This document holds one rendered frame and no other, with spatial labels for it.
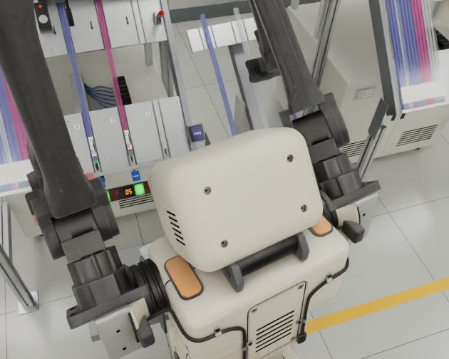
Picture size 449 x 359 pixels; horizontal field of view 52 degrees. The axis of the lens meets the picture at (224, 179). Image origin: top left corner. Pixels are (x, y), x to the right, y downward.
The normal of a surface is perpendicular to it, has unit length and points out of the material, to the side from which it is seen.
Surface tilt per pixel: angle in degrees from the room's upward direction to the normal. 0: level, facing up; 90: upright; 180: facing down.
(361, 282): 0
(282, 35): 48
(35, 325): 0
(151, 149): 44
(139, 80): 0
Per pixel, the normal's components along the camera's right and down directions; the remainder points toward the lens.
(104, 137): 0.25, 0.04
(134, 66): 0.04, -0.65
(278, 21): -0.11, 0.12
